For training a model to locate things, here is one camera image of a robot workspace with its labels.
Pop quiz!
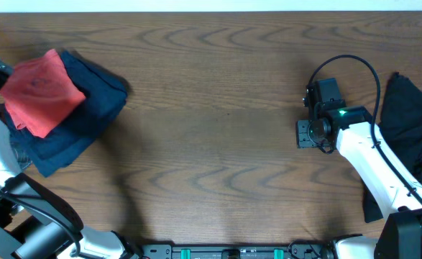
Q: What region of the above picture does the black garment with white logos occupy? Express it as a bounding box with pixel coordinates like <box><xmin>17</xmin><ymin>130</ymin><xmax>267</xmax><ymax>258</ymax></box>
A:
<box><xmin>379</xmin><ymin>73</ymin><xmax>422</xmax><ymax>184</ymax></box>

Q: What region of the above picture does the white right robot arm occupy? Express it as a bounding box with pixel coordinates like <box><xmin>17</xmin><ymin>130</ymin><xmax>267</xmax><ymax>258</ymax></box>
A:
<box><xmin>296</xmin><ymin>78</ymin><xmax>422</xmax><ymax>258</ymax></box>

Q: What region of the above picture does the orange soccer t-shirt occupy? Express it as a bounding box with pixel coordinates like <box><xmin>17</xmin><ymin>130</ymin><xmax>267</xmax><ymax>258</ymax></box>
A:
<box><xmin>0</xmin><ymin>49</ymin><xmax>86</xmax><ymax>138</ymax></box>

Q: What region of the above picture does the dark garment with orange print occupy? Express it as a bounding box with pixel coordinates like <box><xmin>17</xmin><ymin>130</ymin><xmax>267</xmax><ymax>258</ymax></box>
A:
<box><xmin>12</xmin><ymin>143</ymin><xmax>32</xmax><ymax>171</ymax></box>

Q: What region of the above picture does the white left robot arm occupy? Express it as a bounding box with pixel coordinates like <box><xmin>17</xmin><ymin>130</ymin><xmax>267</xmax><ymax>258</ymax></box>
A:
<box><xmin>0</xmin><ymin>61</ymin><xmax>145</xmax><ymax>258</ymax></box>

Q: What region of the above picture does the folded navy blue garment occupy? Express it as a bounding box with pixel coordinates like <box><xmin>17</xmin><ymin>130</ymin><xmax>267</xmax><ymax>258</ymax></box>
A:
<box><xmin>5</xmin><ymin>51</ymin><xmax>128</xmax><ymax>177</ymax></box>

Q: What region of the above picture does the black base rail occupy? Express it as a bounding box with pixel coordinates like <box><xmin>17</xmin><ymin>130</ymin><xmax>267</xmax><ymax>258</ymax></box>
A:
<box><xmin>140</xmin><ymin>241</ymin><xmax>336</xmax><ymax>259</ymax></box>

